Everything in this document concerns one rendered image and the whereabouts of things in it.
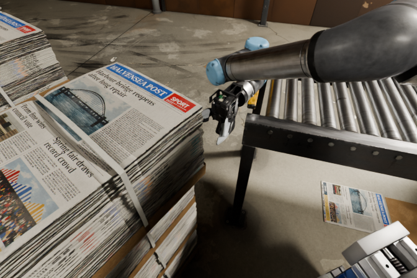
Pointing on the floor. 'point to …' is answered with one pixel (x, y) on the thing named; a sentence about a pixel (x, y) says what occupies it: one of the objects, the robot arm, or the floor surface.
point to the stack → (152, 264)
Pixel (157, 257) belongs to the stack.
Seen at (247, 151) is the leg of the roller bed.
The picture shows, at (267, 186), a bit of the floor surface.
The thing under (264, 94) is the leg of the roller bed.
